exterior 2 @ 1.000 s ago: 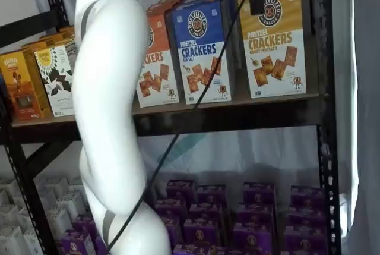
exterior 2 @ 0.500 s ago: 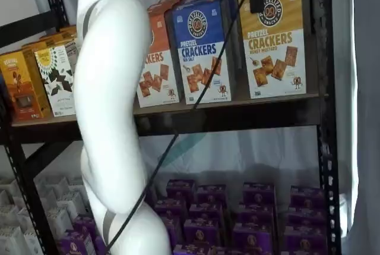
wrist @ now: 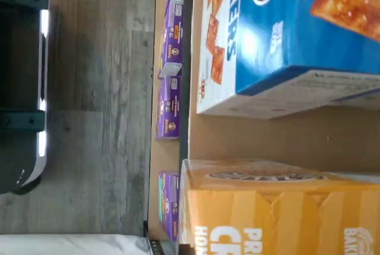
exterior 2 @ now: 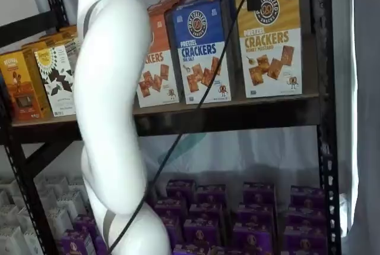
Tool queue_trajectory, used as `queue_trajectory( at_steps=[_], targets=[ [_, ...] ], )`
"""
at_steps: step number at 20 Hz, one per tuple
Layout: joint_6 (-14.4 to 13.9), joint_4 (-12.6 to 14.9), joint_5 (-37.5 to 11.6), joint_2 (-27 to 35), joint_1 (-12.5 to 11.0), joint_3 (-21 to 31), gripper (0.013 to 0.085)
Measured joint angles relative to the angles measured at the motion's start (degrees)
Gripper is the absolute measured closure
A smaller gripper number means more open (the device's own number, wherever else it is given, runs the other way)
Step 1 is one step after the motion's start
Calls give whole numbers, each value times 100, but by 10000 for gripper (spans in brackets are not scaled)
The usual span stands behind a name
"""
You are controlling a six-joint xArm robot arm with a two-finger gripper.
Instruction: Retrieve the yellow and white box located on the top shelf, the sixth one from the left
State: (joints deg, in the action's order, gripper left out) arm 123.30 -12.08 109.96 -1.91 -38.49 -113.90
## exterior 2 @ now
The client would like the white carton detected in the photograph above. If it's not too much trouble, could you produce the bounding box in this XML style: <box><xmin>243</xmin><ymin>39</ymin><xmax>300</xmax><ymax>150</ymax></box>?
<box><xmin>64</xmin><ymin>191</ymin><xmax>88</xmax><ymax>217</ymax></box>
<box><xmin>38</xmin><ymin>176</ymin><xmax>69</xmax><ymax>197</ymax></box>
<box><xmin>0</xmin><ymin>182</ymin><xmax>18</xmax><ymax>206</ymax></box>
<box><xmin>46</xmin><ymin>207</ymin><xmax>74</xmax><ymax>238</ymax></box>
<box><xmin>0</xmin><ymin>204</ymin><xmax>21</xmax><ymax>229</ymax></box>
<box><xmin>23</xmin><ymin>227</ymin><xmax>42</xmax><ymax>255</ymax></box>
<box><xmin>0</xmin><ymin>226</ymin><xmax>29</xmax><ymax>255</ymax></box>

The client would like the orange pretzel snack box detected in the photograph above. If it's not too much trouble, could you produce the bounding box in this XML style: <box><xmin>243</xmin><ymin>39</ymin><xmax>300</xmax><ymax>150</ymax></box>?
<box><xmin>0</xmin><ymin>49</ymin><xmax>52</xmax><ymax>121</ymax></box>
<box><xmin>56</xmin><ymin>25</ymin><xmax>80</xmax><ymax>35</ymax></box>
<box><xmin>38</xmin><ymin>32</ymin><xmax>77</xmax><ymax>46</ymax></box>
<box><xmin>20</xmin><ymin>40</ymin><xmax>53</xmax><ymax>59</ymax></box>

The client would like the pale grey curtain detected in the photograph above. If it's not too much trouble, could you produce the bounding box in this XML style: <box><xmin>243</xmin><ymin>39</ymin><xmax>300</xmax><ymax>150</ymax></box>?
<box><xmin>338</xmin><ymin>0</ymin><xmax>380</xmax><ymax>255</ymax></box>

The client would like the yellow honey mustard crackers box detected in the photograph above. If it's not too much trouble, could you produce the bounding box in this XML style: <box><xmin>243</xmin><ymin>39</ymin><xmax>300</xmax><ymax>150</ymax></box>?
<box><xmin>235</xmin><ymin>0</ymin><xmax>304</xmax><ymax>99</ymax></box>

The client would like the black metal shelf rack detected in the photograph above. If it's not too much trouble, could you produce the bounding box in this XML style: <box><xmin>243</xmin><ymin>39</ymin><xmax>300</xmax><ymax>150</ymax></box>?
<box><xmin>0</xmin><ymin>0</ymin><xmax>342</xmax><ymax>255</ymax></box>

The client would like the thin black cable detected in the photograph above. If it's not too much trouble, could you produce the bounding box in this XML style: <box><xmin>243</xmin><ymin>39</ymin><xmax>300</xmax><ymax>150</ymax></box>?
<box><xmin>107</xmin><ymin>0</ymin><xmax>252</xmax><ymax>251</ymax></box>

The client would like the purple Annie's box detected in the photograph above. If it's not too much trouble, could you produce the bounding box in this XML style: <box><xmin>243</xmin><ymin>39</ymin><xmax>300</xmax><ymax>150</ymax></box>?
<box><xmin>286</xmin><ymin>204</ymin><xmax>327</xmax><ymax>229</ymax></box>
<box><xmin>173</xmin><ymin>244</ymin><xmax>226</xmax><ymax>255</ymax></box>
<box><xmin>183</xmin><ymin>218</ymin><xmax>221</xmax><ymax>247</ymax></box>
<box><xmin>237</xmin><ymin>203</ymin><xmax>276</xmax><ymax>226</ymax></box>
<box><xmin>94</xmin><ymin>235</ymin><xmax>107</xmax><ymax>255</ymax></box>
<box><xmin>154</xmin><ymin>197</ymin><xmax>188</xmax><ymax>220</ymax></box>
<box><xmin>290</xmin><ymin>185</ymin><xmax>326</xmax><ymax>208</ymax></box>
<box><xmin>189</xmin><ymin>203</ymin><xmax>224</xmax><ymax>222</ymax></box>
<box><xmin>196</xmin><ymin>184</ymin><xmax>227</xmax><ymax>205</ymax></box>
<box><xmin>283</xmin><ymin>225</ymin><xmax>327</xmax><ymax>255</ymax></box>
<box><xmin>166</xmin><ymin>179</ymin><xmax>197</xmax><ymax>201</ymax></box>
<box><xmin>233</xmin><ymin>222</ymin><xmax>274</xmax><ymax>255</ymax></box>
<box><xmin>166</xmin><ymin>217</ymin><xmax>185</xmax><ymax>245</ymax></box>
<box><xmin>61</xmin><ymin>229</ymin><xmax>96</xmax><ymax>255</ymax></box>
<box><xmin>243</xmin><ymin>181</ymin><xmax>276</xmax><ymax>205</ymax></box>
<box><xmin>72</xmin><ymin>215</ymin><xmax>97</xmax><ymax>238</ymax></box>

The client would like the Simple Mills mint thins box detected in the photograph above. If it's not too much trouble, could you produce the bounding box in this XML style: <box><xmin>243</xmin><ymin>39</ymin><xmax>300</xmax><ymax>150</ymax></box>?
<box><xmin>33</xmin><ymin>44</ymin><xmax>78</xmax><ymax>117</ymax></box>
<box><xmin>64</xmin><ymin>37</ymin><xmax>81</xmax><ymax>59</ymax></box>

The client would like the brown wooden shelf board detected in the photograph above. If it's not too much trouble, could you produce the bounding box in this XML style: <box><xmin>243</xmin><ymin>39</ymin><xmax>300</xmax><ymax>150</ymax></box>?
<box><xmin>11</xmin><ymin>93</ymin><xmax>330</xmax><ymax>127</ymax></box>

